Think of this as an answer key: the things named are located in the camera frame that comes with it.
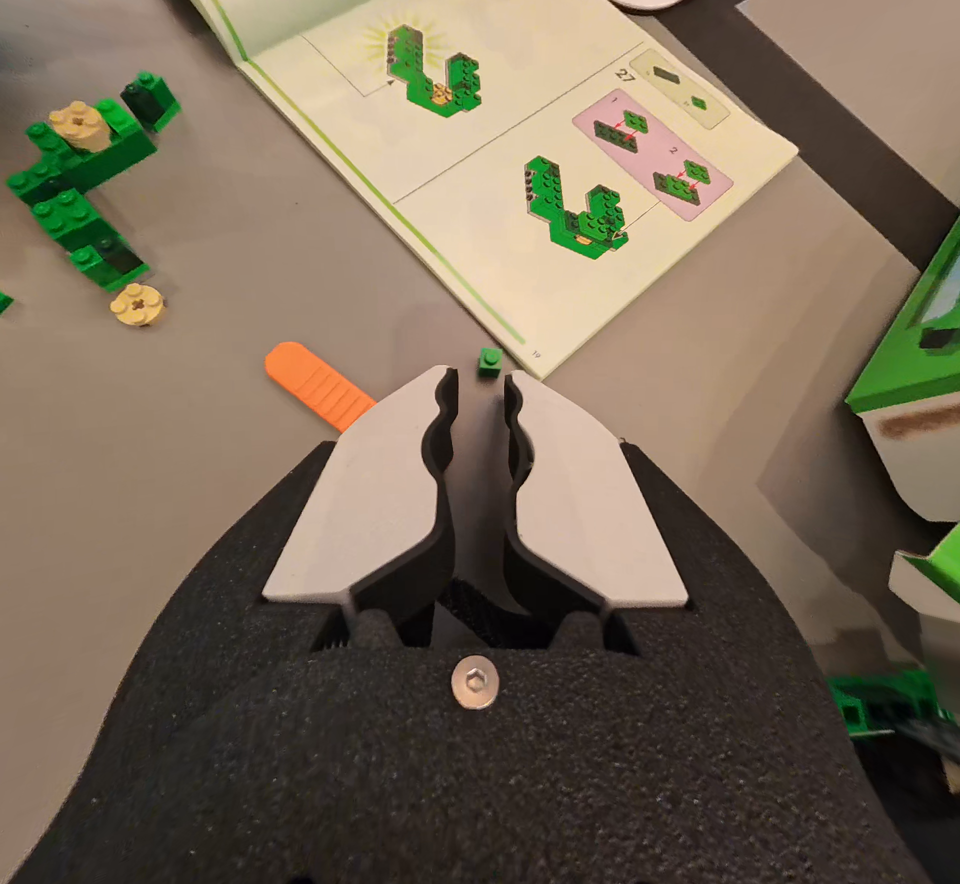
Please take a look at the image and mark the green piece with square holes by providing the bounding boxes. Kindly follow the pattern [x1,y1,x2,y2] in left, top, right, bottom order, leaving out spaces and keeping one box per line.
[825,670,955,740]

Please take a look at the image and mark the green and white cardboard box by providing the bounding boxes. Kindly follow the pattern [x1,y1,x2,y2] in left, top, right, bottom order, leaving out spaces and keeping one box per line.
[846,212,960,525]

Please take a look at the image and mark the green assembly with tan round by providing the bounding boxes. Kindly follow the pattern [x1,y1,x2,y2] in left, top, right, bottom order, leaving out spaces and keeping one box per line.
[6,98,160,293]

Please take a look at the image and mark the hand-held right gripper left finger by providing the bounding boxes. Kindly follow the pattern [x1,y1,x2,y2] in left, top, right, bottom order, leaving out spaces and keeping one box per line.
[261,363,462,647]

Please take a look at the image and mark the grey desk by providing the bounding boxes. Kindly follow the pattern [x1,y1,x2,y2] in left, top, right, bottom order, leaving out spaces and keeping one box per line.
[0,0,960,884]

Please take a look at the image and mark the green and white box flap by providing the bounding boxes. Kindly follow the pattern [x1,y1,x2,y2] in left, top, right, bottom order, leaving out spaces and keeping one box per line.
[888,524,960,675]

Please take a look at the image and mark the tan round plate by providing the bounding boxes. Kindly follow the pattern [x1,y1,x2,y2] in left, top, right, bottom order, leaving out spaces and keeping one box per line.
[109,282,166,329]

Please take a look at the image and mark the dark green small brick stack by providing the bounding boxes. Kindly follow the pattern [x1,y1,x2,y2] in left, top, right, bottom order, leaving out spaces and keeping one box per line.
[120,71,183,134]

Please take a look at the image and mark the brick instruction booklet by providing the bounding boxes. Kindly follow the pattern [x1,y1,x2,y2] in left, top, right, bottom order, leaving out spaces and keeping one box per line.
[97,0,800,381]

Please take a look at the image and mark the orange brick separator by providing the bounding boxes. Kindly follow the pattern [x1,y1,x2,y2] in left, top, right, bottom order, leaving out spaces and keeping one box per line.
[264,341,378,435]

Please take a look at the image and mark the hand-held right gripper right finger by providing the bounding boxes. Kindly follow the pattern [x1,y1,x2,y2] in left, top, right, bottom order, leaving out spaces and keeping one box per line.
[502,368,691,649]

